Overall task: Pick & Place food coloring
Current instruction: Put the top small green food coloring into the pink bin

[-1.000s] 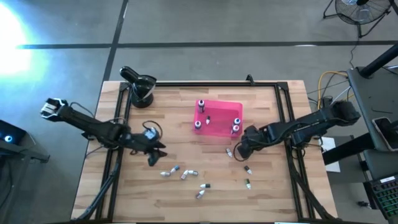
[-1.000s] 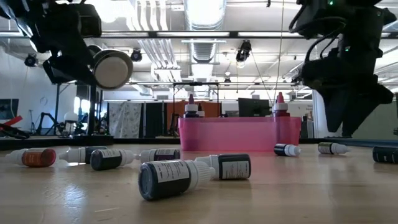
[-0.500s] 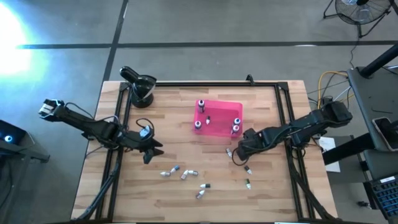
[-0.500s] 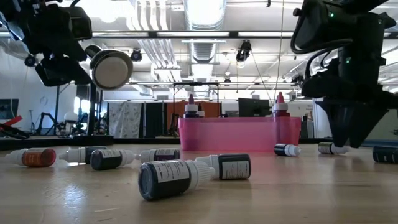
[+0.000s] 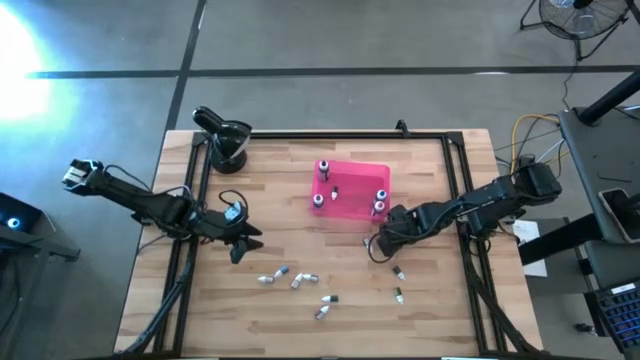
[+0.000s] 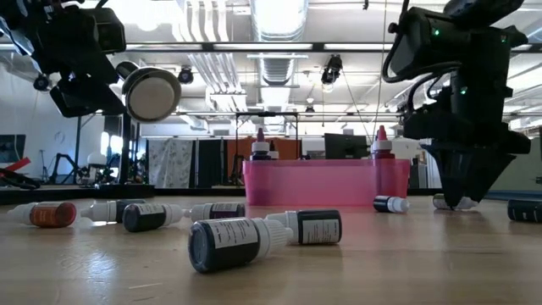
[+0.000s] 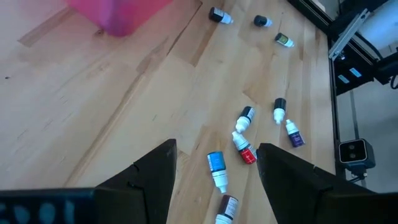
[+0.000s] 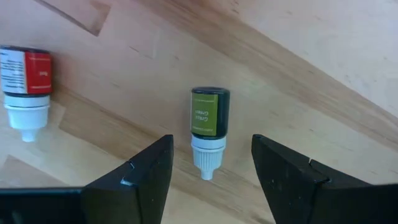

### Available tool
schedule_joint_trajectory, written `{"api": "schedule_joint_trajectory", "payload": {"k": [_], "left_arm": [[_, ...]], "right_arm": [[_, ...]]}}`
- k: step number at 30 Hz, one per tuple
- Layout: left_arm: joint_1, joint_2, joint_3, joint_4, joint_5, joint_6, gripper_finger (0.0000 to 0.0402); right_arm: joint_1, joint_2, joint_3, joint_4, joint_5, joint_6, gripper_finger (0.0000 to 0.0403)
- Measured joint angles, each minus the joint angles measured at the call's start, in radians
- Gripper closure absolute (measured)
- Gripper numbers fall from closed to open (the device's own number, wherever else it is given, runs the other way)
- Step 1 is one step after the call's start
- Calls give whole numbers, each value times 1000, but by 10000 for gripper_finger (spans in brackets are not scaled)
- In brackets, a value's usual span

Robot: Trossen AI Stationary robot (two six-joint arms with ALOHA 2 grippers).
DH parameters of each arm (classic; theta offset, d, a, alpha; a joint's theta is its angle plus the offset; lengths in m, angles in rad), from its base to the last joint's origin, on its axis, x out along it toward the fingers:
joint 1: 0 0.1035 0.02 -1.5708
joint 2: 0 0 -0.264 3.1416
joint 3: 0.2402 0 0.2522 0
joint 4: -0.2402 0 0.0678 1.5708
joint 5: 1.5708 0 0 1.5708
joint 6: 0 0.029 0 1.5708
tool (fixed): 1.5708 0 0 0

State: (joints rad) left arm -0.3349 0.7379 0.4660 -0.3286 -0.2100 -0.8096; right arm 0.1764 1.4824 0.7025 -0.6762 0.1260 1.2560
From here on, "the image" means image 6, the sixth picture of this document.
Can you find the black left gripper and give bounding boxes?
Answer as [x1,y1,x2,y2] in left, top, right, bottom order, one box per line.
[49,71,127,119]

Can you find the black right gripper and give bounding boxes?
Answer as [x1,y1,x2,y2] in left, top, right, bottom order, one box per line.
[401,82,533,210]

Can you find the small olive food coloring bottle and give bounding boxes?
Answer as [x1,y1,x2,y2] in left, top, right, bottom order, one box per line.
[432,193,478,212]

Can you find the large red food coloring bottle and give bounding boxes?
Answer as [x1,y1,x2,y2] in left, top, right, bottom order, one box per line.
[370,125,396,161]

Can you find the small red food coloring bottle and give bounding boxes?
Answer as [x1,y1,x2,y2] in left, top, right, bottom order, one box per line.
[7,200,78,230]

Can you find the large purple food coloring bottle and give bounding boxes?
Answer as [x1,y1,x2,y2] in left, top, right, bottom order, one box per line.
[250,127,272,161]

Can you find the small black food coloring bottle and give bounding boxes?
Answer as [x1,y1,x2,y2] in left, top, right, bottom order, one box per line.
[265,208,343,247]
[506,197,542,225]

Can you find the small dark food coloring bottle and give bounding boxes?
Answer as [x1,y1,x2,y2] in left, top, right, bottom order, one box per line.
[372,195,412,214]
[79,198,147,225]
[122,202,190,234]

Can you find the small dark purple coloring bottle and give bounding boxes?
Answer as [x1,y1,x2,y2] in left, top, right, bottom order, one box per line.
[185,202,247,222]

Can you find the small purple food coloring bottle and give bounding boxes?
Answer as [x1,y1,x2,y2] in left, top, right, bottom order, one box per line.
[187,217,294,275]

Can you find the black ceiling spotlight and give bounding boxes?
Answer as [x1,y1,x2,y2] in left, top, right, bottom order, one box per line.
[177,65,196,86]
[32,73,52,92]

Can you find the grey-green partition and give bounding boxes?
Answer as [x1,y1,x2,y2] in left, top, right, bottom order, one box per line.
[486,137,542,192]

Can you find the black desk lamp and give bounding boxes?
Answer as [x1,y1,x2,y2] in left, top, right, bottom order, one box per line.
[114,60,183,184]

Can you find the red object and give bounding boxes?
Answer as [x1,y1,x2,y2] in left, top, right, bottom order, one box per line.
[0,157,32,174]

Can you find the patterned curtain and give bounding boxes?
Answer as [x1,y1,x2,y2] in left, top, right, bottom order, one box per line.
[147,138,195,190]

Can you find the black monitor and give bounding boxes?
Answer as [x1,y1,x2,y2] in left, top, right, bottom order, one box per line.
[324,132,368,160]

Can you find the black curtain panel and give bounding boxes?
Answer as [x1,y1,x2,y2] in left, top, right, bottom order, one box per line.
[196,138,227,190]

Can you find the translucent pink plastic bin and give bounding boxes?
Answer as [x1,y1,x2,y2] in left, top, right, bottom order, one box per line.
[242,158,412,208]

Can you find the orange partition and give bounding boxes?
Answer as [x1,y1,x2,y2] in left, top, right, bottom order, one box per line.
[225,136,303,160]

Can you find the dark wall screen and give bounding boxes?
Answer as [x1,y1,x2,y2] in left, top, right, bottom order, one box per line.
[0,134,27,165]

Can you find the black aluminium table frame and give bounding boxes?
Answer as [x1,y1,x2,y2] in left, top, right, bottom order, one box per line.
[0,184,542,206]

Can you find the black overhead camera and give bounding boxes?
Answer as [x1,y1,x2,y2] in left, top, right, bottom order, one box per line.
[320,53,344,86]

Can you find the overhead frame bar with lights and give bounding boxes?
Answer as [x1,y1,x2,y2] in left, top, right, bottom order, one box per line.
[124,41,542,54]

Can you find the silver ceiling duct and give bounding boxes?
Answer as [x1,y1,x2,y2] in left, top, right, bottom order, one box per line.
[249,0,310,88]

